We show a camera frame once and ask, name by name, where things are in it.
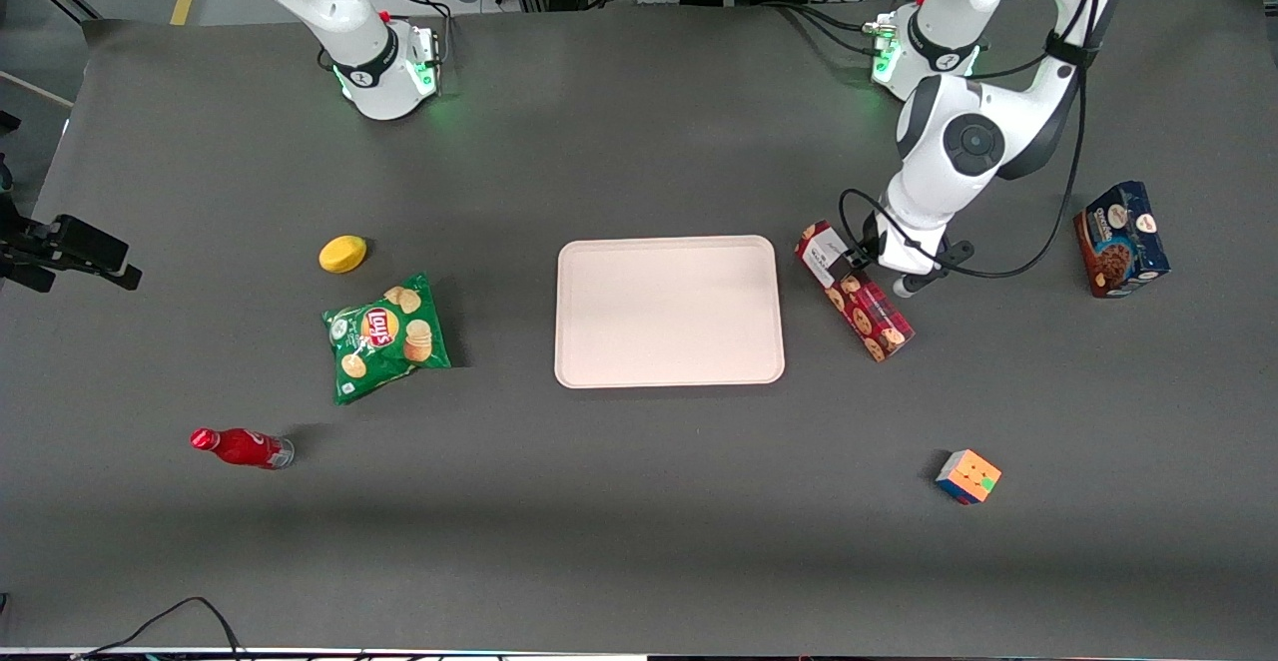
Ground red tartan cookie box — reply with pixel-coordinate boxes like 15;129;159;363
795;220;916;363

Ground thin black cable loop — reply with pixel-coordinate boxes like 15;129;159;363
70;597;246;661

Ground cream plastic tray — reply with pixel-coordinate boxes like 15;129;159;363
554;235;787;389

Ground colourful puzzle cube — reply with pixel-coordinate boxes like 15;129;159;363
935;448;1002;505

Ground blue cookie box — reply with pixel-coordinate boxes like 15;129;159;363
1073;180;1171;301

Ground black base cables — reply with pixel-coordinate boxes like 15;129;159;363
764;0;885;55

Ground green chips bag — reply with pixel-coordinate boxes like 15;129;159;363
321;273;452;405

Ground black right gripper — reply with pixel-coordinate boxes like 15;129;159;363
0;214;144;294

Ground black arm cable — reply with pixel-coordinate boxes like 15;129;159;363
839;0;1111;280

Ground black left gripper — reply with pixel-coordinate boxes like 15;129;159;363
847;212;975;281

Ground red cola bottle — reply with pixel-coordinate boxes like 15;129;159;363
190;427;296;470

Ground yellow lemon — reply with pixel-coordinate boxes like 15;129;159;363
319;235;368;275

